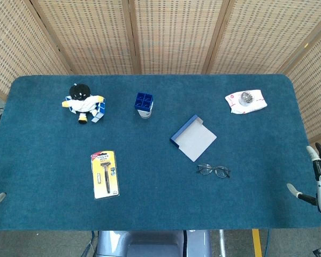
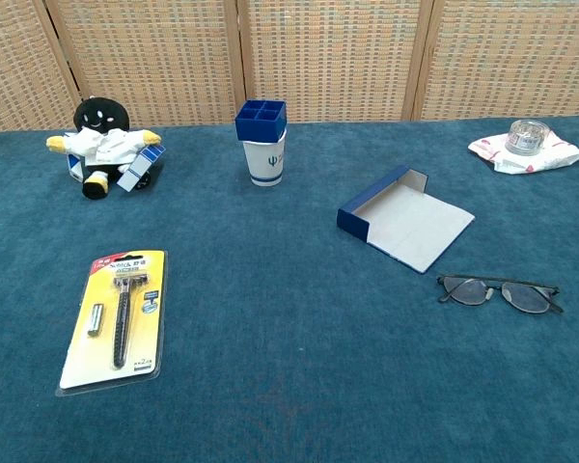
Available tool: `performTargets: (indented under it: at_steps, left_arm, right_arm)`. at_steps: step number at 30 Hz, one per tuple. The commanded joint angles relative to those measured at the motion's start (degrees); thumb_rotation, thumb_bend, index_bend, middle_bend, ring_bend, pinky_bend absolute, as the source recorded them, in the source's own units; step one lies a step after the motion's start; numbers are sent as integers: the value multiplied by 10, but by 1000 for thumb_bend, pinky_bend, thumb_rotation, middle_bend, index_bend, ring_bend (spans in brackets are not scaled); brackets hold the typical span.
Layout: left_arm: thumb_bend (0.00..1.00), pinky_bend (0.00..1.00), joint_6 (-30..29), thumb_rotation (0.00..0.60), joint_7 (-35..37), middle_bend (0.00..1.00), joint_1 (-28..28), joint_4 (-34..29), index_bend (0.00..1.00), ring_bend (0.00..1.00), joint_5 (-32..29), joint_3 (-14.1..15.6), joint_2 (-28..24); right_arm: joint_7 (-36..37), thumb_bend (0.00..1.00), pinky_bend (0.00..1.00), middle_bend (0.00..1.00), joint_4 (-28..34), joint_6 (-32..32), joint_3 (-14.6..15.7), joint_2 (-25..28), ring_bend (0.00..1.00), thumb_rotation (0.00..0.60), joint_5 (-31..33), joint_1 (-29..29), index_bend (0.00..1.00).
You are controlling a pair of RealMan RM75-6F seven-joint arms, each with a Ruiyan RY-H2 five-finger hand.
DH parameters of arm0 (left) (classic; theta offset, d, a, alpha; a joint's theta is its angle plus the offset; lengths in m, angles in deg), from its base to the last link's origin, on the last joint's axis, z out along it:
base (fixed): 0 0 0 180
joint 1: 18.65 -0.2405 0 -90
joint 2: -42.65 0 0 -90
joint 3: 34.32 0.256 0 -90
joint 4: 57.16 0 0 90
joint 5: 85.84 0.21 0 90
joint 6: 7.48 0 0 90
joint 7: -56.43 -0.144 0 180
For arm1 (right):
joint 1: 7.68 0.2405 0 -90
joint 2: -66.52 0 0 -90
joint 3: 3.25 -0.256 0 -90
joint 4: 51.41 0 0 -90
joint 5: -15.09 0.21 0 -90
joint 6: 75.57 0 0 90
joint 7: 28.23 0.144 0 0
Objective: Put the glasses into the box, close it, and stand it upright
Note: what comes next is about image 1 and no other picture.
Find black-headed plush doll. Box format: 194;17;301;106
61;83;105;125

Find metal table leg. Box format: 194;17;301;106
218;229;227;257

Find blue floor cable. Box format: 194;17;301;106
88;230;97;257

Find bamboo folding screen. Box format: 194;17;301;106
0;0;321;147

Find black eyeglasses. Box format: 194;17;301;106
197;163;231;179

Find blue white snake cube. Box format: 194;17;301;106
65;95;107;124

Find blue shallow box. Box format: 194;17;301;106
170;114;218;163

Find clear jar of clips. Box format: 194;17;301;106
238;91;254;107

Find blue divided organizer box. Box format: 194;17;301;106
134;92;154;111

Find grey-blue robot torso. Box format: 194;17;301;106
96;230;212;257

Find blue carpet table cover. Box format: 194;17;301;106
0;74;321;231

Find yellow razor blister pack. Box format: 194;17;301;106
90;150;120;200

